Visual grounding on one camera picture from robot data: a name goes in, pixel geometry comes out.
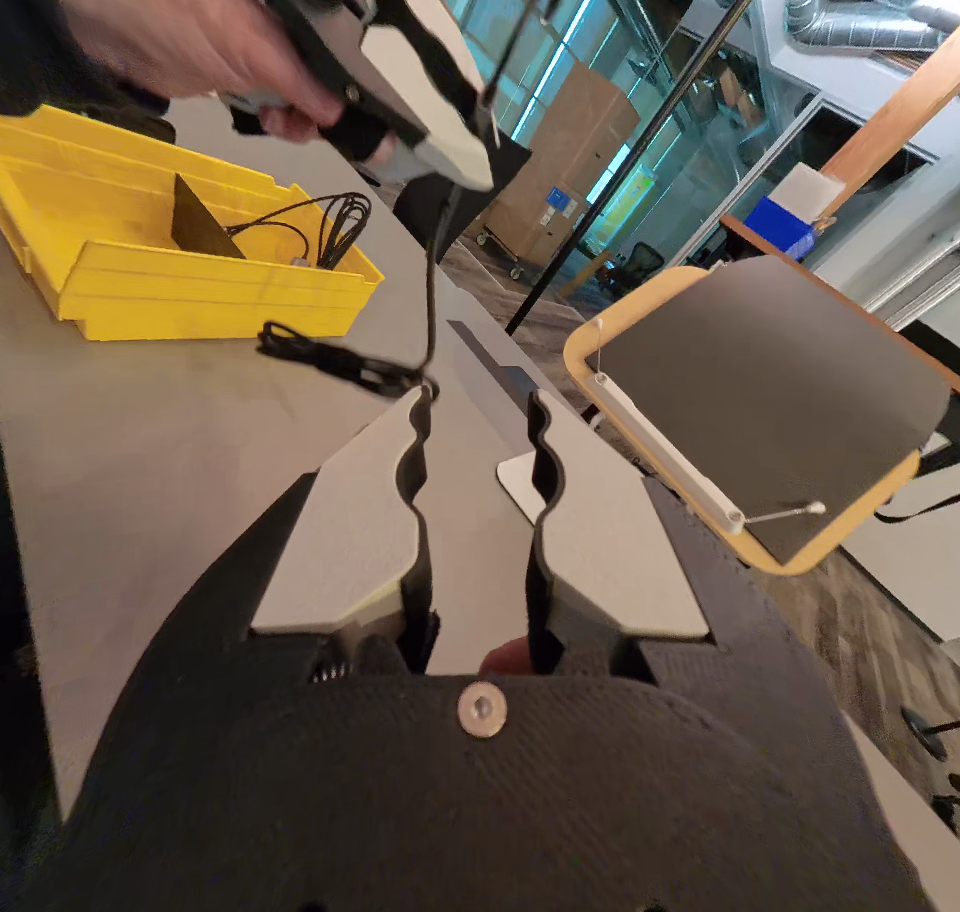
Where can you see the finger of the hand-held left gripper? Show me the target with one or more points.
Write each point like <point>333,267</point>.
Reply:
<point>435,140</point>
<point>443,20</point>

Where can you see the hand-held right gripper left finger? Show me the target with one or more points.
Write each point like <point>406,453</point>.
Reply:
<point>345,552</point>

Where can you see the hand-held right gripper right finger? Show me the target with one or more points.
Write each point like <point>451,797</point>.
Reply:
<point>623,560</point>

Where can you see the yellow plastic bin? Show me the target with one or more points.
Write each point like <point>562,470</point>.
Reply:
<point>105,275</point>

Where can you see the person's left forearm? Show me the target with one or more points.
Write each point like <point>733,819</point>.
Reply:
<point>23,28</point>

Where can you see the person's left hand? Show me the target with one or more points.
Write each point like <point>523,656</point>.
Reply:
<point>165,28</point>

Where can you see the white stand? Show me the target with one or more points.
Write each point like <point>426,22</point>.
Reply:
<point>660,448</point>

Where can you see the stack of cardboard boxes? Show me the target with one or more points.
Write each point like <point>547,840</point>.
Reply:
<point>563,178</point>

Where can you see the black tripod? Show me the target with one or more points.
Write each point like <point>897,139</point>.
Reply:
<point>660,133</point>

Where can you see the dark board with wooden rim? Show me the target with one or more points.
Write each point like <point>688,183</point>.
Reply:
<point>780,388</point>

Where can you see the blue box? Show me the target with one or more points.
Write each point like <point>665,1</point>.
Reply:
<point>780,230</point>

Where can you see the wooden beam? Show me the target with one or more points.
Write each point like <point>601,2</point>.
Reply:
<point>885,125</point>

